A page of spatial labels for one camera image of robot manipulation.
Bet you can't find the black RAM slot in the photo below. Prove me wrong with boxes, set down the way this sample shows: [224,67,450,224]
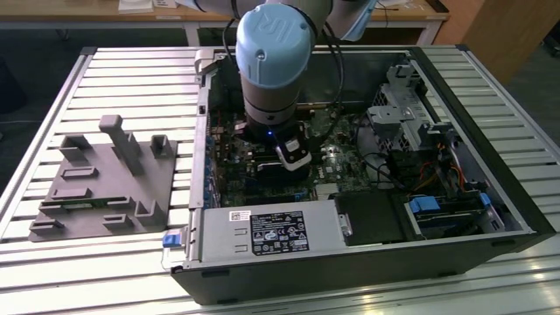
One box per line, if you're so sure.
[252,156,325,162]
[252,150,325,156]
[252,154,325,159]
[252,147,325,153]

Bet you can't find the graphics card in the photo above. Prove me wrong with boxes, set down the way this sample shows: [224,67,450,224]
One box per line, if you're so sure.
[253,160,313,190]

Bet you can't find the green motherboard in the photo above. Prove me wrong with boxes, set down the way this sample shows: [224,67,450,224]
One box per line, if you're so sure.
[208,104,382,210]

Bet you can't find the silver chipset heatsink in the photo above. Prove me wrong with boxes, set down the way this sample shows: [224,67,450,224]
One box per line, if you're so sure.
[314,182,341,198]

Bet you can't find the white barcode label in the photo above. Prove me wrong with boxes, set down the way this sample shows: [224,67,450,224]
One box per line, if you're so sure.
[228,209,253,224]

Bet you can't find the metal drive cage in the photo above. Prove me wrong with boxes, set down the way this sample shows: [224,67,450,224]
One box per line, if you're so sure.
[365,64,458,152]

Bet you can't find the black label sticker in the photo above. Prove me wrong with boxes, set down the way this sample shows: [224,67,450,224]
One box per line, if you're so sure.
[249,211,308,257]

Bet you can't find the grey power supply unit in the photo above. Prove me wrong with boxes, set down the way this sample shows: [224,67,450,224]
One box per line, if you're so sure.
[186,199,348,264]

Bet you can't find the black plastic shroud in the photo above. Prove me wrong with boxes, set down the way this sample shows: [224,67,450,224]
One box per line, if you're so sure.
[326,189,417,247]

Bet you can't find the grey parts rack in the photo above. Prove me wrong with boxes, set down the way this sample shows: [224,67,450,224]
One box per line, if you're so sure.
[26,114,181,243]

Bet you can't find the blue case latch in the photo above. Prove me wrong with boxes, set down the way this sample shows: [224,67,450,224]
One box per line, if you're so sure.
[160,230,185,249]

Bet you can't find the blue disk carrier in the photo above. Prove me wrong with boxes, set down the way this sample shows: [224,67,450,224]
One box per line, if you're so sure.
[408,195,441,215]

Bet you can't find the black open PC case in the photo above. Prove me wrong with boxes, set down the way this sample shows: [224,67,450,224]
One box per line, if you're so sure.
[169,44,557,305]

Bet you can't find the green RAM stick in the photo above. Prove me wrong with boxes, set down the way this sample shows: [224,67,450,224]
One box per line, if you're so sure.
[60,201,109,210]

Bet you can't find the white paper box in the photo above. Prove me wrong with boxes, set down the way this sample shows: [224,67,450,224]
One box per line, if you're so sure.
[116,0,154,14]

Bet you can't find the wooden desk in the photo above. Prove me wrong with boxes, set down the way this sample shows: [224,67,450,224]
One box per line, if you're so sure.
[0,0,450,47]

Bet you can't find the wooden cabinet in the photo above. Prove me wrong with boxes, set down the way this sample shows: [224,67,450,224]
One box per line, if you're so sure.
[449,0,560,85]

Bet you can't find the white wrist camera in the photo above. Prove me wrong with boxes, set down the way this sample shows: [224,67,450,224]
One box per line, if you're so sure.
[273,121,313,171]

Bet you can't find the orange wire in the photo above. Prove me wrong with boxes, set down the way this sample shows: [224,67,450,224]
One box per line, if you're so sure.
[413,163,441,193]

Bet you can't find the red wire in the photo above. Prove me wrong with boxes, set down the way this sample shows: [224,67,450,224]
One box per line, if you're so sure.
[448,165,466,191]

